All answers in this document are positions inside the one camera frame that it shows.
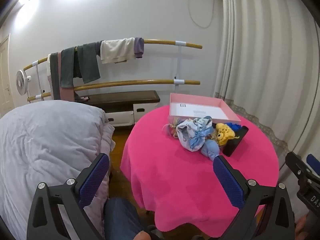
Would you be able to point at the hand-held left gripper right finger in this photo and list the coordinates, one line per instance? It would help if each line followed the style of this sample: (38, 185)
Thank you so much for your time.
(227, 180)

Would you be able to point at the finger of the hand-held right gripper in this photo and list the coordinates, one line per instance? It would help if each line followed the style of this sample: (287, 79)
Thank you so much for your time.
(314, 163)
(297, 167)

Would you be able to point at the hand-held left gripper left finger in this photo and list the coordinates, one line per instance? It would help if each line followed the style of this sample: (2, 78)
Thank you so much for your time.
(93, 177)

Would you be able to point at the light blue scrunchie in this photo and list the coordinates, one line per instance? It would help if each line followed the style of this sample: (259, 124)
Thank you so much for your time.
(210, 150)

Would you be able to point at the black rectangular case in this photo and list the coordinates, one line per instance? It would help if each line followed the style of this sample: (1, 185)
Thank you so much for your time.
(235, 142)

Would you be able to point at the yellow crochet toy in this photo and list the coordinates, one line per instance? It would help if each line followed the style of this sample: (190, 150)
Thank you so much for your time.
(222, 132)

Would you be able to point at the blue ribbon bow scrunchie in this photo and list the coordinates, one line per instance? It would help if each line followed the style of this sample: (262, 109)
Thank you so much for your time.
(197, 140)

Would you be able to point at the pink cardboard box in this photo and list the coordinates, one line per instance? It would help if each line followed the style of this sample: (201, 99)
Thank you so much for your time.
(197, 97)

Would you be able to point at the person's right hand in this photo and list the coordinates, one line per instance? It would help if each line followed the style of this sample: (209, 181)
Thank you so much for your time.
(302, 227)

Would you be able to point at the person's leg in jeans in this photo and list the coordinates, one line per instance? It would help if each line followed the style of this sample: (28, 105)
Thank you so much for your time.
(120, 217)

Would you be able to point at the pink tablecloth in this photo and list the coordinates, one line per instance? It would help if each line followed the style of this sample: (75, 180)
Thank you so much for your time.
(175, 180)

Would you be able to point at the bright blue crochet scrunchie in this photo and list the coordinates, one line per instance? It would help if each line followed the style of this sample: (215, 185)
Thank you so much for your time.
(233, 125)

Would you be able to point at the grey bed quilt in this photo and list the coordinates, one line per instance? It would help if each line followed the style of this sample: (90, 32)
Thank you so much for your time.
(50, 142)

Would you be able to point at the dark wood bench white drawers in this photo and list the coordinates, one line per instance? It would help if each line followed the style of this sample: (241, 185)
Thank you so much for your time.
(120, 97)

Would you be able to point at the pink hanging cloth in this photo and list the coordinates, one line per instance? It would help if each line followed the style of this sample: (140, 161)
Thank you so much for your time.
(66, 93)

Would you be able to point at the light grey hanging cloth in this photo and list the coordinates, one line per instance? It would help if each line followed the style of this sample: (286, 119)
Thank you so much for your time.
(55, 80)

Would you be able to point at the narrow dark grey hanging cloth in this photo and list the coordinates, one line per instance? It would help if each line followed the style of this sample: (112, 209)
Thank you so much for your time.
(67, 67)

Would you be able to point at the wide dark grey hanging cloth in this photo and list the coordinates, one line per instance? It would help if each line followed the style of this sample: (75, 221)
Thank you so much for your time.
(87, 62)

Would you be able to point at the cream curtain with lace trim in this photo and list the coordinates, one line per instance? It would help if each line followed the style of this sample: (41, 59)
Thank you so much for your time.
(262, 55)

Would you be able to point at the white standing fan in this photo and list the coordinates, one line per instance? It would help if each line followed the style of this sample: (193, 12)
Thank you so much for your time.
(20, 82)

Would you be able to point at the cream hanging cloth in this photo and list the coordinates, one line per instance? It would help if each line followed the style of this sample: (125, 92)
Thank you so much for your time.
(115, 50)

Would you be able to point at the white door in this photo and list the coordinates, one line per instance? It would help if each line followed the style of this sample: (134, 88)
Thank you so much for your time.
(5, 80)

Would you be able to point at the purple hanging cloth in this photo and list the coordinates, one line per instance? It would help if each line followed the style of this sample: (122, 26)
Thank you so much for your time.
(138, 46)

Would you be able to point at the white barre post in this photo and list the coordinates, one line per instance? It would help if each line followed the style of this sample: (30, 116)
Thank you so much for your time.
(179, 65)
(38, 80)

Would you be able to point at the long wooden barre rail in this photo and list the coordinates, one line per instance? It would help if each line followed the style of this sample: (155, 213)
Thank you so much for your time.
(162, 42)

